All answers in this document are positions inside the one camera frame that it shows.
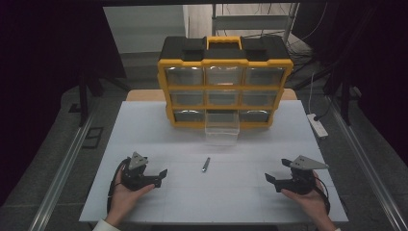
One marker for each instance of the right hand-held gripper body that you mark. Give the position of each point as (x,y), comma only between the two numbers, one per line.
(300,181)

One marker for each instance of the dark curtain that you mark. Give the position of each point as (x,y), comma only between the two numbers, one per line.
(48,64)
(378,64)

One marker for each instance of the person's right hand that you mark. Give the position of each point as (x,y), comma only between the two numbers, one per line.
(309,202)

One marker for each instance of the aluminium rail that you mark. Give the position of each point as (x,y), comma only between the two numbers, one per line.
(61,173)
(369,166)

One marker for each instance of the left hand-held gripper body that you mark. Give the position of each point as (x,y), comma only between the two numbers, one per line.
(134,179)

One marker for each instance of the grey metal shelf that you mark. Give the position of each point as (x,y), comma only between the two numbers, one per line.
(253,22)

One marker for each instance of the person's left hand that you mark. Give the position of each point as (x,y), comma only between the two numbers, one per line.
(123,200)

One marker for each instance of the small metal bolt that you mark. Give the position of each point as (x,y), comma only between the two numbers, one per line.
(205,164)

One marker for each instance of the black metal stand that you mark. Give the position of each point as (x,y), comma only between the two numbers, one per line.
(84,96)
(344,96)

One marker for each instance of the yellow and black drawer cabinet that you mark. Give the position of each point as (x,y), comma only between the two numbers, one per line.
(224,83)

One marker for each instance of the white power strip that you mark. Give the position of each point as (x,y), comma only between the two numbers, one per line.
(317,125)

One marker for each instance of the clear plastic drawer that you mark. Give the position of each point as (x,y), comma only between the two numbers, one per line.
(222,128)

